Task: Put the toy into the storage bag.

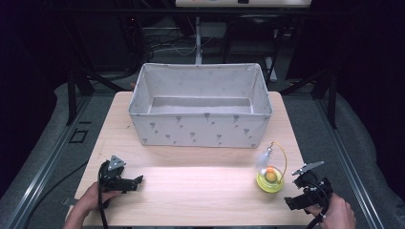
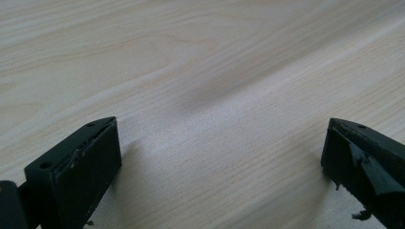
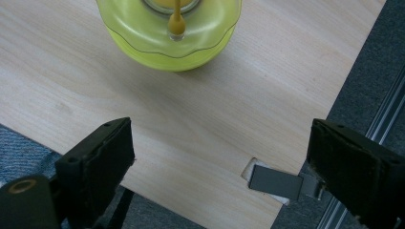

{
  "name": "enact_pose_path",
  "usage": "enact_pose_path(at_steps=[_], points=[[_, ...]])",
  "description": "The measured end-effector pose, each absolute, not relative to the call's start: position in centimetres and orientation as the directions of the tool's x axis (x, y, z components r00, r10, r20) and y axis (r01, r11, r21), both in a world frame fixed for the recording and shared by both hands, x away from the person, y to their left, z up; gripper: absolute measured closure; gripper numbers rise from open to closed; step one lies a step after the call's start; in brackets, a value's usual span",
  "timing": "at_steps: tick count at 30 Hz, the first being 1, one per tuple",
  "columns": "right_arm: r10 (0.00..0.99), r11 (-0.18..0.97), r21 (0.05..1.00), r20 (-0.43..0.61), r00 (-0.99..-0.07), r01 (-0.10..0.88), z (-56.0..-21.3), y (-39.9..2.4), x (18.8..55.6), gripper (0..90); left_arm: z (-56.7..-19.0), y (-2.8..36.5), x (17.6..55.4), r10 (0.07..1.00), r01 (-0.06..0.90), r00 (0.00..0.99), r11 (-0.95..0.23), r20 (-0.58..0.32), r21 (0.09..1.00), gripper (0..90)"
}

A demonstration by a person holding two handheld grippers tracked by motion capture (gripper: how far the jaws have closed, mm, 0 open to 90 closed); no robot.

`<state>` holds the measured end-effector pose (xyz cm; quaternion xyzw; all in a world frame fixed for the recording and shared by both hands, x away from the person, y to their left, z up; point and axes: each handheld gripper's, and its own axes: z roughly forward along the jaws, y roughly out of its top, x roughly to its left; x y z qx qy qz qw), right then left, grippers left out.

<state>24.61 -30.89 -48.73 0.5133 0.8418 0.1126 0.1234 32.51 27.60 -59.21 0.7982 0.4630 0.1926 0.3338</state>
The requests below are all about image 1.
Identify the aluminium floor rail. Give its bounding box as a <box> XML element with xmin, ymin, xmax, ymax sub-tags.
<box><xmin>313</xmin><ymin>94</ymin><xmax>386</xmax><ymax>229</ymax></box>
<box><xmin>0</xmin><ymin>94</ymin><xmax>94</xmax><ymax>229</ymax></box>

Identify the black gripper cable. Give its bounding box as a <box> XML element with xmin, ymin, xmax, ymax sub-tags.
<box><xmin>96</xmin><ymin>161</ymin><xmax>110</xmax><ymax>229</ymax></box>
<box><xmin>305</xmin><ymin>180</ymin><xmax>334</xmax><ymax>229</ymax></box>

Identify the person's left hand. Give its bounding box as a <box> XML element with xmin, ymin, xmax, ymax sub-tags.
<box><xmin>74</xmin><ymin>181</ymin><xmax>122</xmax><ymax>221</ymax></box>

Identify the white desk leg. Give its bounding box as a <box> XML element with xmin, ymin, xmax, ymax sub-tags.
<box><xmin>194</xmin><ymin>15</ymin><xmax>204</xmax><ymax>66</ymax></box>

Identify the black chair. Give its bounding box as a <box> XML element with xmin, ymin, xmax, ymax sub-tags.
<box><xmin>222</xmin><ymin>13</ymin><xmax>288</xmax><ymax>65</ymax></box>

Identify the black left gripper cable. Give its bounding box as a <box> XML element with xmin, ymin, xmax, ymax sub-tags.
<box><xmin>96</xmin><ymin>161</ymin><xmax>110</xmax><ymax>229</ymax></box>

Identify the person's right hand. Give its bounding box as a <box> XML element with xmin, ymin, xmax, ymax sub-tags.
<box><xmin>303</xmin><ymin>192</ymin><xmax>357</xmax><ymax>229</ymax></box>

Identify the black floor cable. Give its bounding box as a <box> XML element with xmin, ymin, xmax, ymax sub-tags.
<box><xmin>22</xmin><ymin>161</ymin><xmax>89</xmax><ymax>229</ymax></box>

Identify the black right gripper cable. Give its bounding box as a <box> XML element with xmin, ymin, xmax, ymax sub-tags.
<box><xmin>305</xmin><ymin>180</ymin><xmax>334</xmax><ymax>229</ymax></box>

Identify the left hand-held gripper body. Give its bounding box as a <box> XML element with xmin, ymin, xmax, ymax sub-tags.
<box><xmin>97</xmin><ymin>155</ymin><xmax>136</xmax><ymax>194</ymax></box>

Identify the grey fabric storage box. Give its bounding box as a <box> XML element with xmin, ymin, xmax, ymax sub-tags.
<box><xmin>128</xmin><ymin>62</ymin><xmax>274</xmax><ymax>150</ymax></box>

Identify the black metal stand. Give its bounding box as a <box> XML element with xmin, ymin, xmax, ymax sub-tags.
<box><xmin>279</xmin><ymin>68</ymin><xmax>339</xmax><ymax>130</ymax></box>
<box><xmin>65</xmin><ymin>68</ymin><xmax>132</xmax><ymax>127</ymax></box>

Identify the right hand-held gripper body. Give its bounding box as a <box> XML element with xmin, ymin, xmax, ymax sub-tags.
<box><xmin>290</xmin><ymin>160</ymin><xmax>334</xmax><ymax>212</ymax></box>

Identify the tangle of floor cables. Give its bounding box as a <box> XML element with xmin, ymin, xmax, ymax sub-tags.
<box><xmin>146</xmin><ymin>31</ymin><xmax>197</xmax><ymax>58</ymax></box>

